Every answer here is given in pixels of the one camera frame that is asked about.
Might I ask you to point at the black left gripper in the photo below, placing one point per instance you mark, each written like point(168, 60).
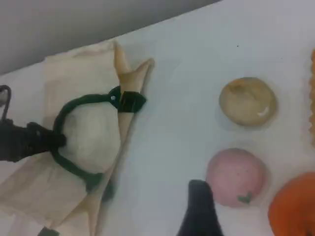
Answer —
point(13, 142)

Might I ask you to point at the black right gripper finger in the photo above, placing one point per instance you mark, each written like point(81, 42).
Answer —
point(201, 211)

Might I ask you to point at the orange fruit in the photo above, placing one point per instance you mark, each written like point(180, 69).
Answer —
point(292, 209)

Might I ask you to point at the pink peach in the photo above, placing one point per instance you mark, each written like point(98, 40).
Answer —
point(233, 174)

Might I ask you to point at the ridged golden bread roll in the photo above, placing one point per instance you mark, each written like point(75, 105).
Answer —
point(312, 98)

